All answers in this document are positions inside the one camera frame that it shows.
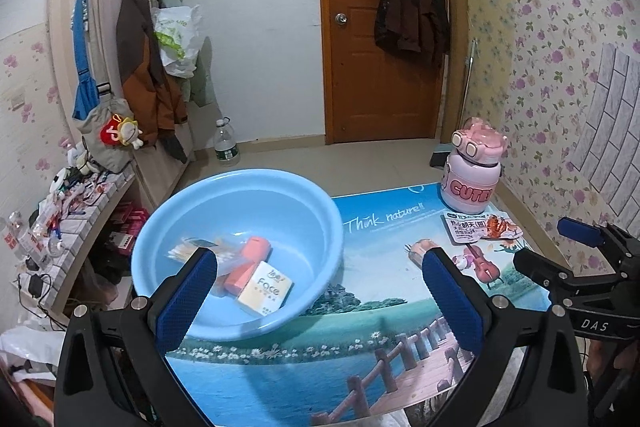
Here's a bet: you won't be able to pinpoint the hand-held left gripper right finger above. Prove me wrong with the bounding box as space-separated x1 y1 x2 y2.
421 248 587 427

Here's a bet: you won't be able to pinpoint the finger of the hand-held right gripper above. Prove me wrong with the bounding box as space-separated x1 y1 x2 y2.
512 247 577 304
557 217 640 260

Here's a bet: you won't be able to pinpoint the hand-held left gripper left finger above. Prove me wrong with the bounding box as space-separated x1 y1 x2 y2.
54 247 218 427

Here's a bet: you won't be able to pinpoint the clear bag of cotton swabs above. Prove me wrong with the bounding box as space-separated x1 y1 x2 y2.
167 234 223 263

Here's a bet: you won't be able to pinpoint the small pink earbud case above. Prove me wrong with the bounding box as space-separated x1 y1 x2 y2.
407 238 438 265

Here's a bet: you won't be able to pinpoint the white and red snack packet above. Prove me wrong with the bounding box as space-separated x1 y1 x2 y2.
440 212 523 248

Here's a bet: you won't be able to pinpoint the white and yellow tissue pack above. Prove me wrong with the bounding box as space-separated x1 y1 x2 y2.
235 259 296 318

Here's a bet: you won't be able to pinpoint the pink cylindrical roll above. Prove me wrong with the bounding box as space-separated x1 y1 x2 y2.
220 235 273 295

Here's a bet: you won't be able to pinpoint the light blue plastic basin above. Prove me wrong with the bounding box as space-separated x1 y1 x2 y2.
131 168 346 340

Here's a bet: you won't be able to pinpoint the red boxes under desk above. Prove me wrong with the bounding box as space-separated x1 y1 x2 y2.
107 202 151 258

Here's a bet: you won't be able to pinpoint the pink water bottle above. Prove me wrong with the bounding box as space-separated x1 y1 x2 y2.
439 117 508 215

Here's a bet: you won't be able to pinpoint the cluttered side shelf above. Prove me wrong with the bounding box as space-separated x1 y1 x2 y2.
15 159 151 323

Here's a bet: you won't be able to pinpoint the pile of desk clutter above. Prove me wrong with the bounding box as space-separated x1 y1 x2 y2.
0 152 131 273

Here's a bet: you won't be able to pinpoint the clear plastic water bottle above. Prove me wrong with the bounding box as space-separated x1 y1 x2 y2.
214 117 240 166

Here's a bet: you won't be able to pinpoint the grey cloth bag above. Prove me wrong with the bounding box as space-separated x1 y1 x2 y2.
80 82 146 172

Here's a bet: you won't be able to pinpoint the tan upright board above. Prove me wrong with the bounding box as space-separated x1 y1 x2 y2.
442 0 468 142

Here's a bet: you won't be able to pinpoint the red and white plush toy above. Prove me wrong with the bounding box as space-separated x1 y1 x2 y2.
97 112 146 151

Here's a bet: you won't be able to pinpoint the brown and orange hanging jacket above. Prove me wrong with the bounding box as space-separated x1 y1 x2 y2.
115 0 190 162

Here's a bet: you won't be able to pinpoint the brown wooden door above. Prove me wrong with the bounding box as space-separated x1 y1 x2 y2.
315 0 451 145

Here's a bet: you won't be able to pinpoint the white and green plastic bag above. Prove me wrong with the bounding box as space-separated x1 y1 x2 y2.
151 4 203 79

